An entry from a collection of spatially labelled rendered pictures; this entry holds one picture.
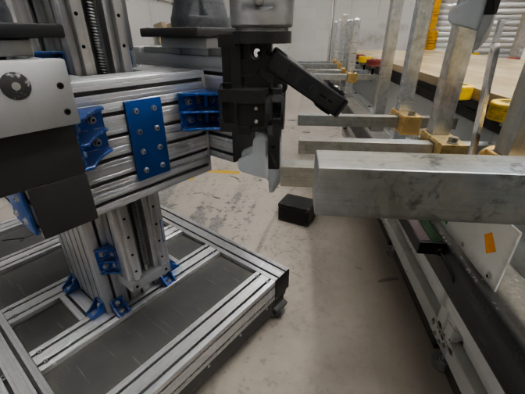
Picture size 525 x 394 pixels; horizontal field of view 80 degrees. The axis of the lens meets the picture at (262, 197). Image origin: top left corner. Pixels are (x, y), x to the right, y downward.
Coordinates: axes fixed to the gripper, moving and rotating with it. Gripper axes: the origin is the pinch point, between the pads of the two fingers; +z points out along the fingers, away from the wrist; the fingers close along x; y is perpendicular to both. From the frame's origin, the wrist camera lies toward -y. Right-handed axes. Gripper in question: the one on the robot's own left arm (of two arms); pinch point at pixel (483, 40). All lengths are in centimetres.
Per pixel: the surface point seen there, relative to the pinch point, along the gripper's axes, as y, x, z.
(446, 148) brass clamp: 0.7, -5.1, 19.7
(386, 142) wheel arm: 11.8, -4.3, 19.7
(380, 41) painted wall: 158, -766, 84
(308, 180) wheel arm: 17.5, 25.4, 15.0
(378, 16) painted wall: 169, -767, 34
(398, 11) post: 22, -61, -2
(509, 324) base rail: -10.1, 25.6, 29.4
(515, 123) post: -5.9, 9.4, 9.1
